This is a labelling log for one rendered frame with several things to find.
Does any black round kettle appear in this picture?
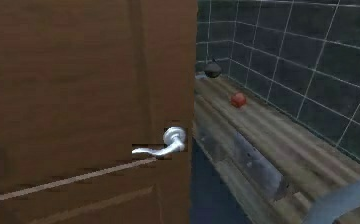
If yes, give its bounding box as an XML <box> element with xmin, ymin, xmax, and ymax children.
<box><xmin>203</xmin><ymin>59</ymin><xmax>223</xmax><ymax>79</ymax></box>

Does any red round fruit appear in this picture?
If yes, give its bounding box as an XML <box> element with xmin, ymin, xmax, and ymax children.
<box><xmin>230</xmin><ymin>92</ymin><xmax>248</xmax><ymax>109</ymax></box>

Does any grey kitchen knife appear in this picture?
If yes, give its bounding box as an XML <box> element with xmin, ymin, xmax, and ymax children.
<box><xmin>229</xmin><ymin>129</ymin><xmax>288</xmax><ymax>202</ymax></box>

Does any brown wooden door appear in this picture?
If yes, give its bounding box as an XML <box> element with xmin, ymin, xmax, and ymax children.
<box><xmin>0</xmin><ymin>0</ymin><xmax>198</xmax><ymax>224</ymax></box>

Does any wooden kitchen worktop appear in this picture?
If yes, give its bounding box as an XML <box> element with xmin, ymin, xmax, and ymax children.
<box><xmin>191</xmin><ymin>75</ymin><xmax>360</xmax><ymax>224</ymax></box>

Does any grey-blue curved rim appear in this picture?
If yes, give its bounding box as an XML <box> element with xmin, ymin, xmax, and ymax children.
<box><xmin>302</xmin><ymin>175</ymin><xmax>360</xmax><ymax>224</ymax></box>

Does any silver door lever handle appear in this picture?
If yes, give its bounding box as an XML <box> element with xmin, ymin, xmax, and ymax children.
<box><xmin>131</xmin><ymin>126</ymin><xmax>187</xmax><ymax>158</ymax></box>

